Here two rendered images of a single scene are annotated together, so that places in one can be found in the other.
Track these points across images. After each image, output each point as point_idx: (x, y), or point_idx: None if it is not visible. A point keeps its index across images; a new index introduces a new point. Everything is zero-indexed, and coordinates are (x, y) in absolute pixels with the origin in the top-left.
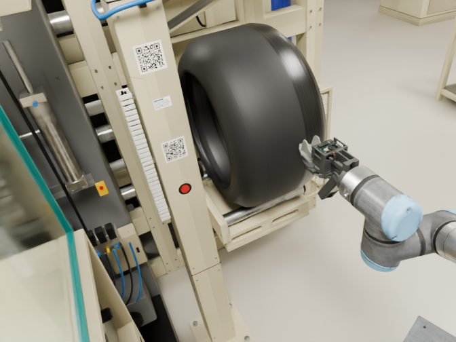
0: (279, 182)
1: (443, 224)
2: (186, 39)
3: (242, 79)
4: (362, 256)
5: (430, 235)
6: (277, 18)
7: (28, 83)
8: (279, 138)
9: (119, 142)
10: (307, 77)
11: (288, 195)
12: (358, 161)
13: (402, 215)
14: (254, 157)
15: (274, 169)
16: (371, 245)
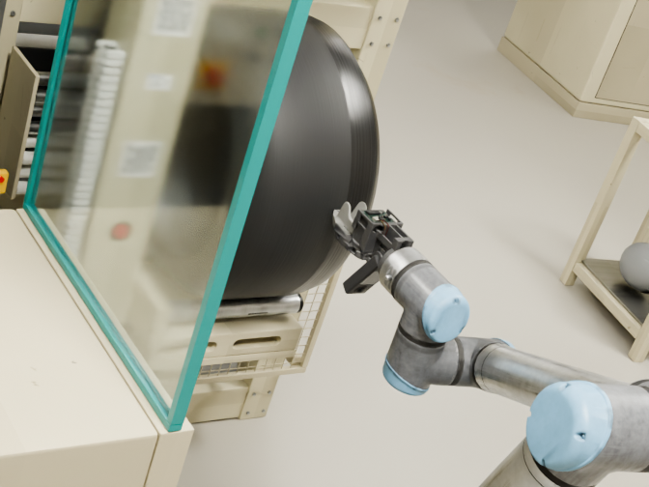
0: (286, 259)
1: (489, 344)
2: None
3: (288, 91)
4: (385, 368)
5: (471, 356)
6: (322, 8)
7: None
8: (313, 189)
9: None
10: (371, 120)
11: (272, 305)
12: (412, 243)
13: (447, 303)
14: (270, 204)
15: (289, 235)
16: (402, 347)
